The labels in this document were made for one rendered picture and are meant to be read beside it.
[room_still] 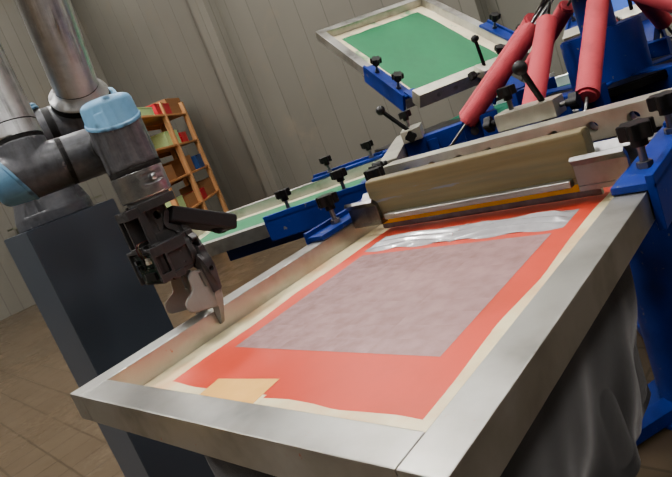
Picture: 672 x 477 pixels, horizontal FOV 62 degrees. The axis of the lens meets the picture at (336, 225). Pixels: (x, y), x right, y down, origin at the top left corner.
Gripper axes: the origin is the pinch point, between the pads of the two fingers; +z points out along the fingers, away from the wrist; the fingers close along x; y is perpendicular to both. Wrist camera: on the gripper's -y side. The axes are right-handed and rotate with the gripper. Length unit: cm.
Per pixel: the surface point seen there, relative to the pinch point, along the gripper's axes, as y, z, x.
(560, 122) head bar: -59, -6, 36
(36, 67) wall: -403, -265, -922
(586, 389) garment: -12, 17, 49
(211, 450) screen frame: 22.8, 2.0, 29.9
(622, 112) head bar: -59, -5, 46
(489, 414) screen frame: 17, -1, 56
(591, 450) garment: -10, 24, 48
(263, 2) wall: -487, -173, -443
